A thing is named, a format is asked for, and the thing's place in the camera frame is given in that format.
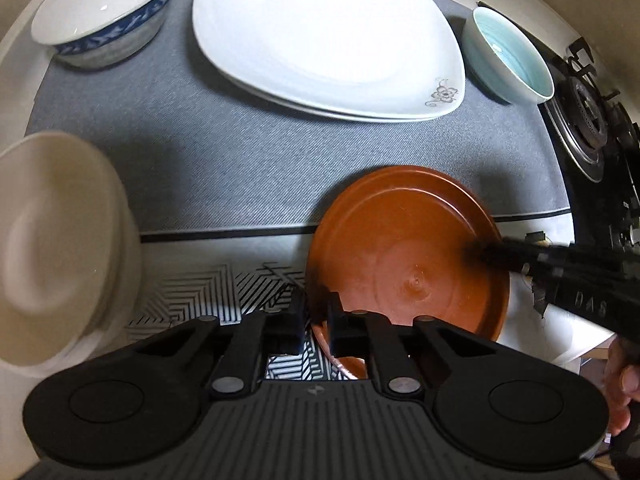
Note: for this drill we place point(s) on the white floral triangular plate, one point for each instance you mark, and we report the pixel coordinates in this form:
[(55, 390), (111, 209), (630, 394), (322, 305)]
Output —
[(325, 35), (350, 114)]

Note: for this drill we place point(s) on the round metal stove burner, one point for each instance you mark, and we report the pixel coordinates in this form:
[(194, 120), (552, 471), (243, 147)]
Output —
[(580, 125)]

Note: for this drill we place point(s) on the black pot support grate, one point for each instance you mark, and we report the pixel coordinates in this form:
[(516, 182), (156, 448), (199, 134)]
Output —
[(587, 67)]

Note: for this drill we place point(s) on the white bowl with teal inside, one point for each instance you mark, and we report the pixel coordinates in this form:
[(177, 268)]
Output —
[(515, 55)]

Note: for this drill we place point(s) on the brown round plate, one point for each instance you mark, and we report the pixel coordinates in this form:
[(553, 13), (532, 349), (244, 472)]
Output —
[(400, 240)]

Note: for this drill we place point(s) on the white bowl with blue pattern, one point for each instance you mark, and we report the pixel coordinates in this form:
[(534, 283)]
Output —
[(100, 5)]

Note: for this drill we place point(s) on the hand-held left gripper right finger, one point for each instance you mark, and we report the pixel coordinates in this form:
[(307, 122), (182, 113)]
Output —
[(334, 332)]

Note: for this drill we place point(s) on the white deep plate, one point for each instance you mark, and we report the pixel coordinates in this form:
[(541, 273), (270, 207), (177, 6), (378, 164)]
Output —
[(50, 240)]

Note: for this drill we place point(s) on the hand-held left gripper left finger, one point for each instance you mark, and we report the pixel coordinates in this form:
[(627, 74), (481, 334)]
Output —
[(300, 332)]

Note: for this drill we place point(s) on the grey woven placemat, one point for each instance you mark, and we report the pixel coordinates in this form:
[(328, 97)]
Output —
[(200, 175)]

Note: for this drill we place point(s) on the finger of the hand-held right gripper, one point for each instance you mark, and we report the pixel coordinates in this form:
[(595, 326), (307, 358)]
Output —
[(500, 254)]

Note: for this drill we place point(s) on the person's right hand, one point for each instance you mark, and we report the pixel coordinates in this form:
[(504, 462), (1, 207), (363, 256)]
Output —
[(622, 385)]

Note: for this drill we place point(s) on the black gas stove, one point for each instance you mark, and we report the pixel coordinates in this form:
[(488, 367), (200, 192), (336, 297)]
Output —
[(615, 200)]

